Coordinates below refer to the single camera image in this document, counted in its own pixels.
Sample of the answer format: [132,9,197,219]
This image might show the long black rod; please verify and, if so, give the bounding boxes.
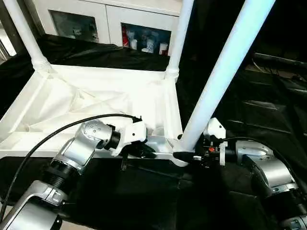
[251,52,307,68]

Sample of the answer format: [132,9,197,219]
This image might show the white plastic table leg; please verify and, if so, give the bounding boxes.
[173,0,276,154]
[165,0,195,79]
[3,0,51,70]

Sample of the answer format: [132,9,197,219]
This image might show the grey curtain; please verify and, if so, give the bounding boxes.
[0,0,36,58]

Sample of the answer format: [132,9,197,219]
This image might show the white display cabinet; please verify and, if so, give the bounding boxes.
[31,0,183,57]

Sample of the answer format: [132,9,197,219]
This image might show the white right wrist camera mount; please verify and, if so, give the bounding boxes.
[203,117,228,166]

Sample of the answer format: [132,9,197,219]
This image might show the dark tall cabinet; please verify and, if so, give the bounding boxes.
[182,0,307,63]

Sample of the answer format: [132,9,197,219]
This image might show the black mat cloth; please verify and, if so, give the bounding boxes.
[0,33,307,230]

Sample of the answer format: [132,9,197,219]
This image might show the white plastic table top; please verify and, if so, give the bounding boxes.
[0,63,192,167]

